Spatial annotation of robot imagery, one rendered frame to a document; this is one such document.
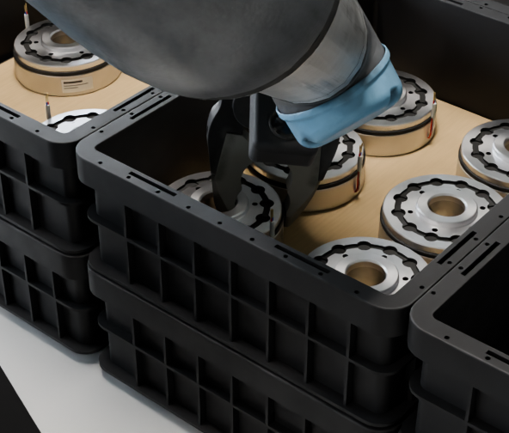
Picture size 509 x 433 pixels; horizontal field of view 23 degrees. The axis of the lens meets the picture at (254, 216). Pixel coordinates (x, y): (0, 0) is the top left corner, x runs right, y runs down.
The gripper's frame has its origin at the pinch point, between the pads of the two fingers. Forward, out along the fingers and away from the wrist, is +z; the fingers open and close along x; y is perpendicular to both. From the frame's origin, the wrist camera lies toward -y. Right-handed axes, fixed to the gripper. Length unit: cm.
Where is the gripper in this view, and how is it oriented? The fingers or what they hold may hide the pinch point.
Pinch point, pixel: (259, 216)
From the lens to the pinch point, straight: 100.0
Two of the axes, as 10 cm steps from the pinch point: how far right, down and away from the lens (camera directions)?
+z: -1.4, 8.0, 5.8
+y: -1.0, -6.0, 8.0
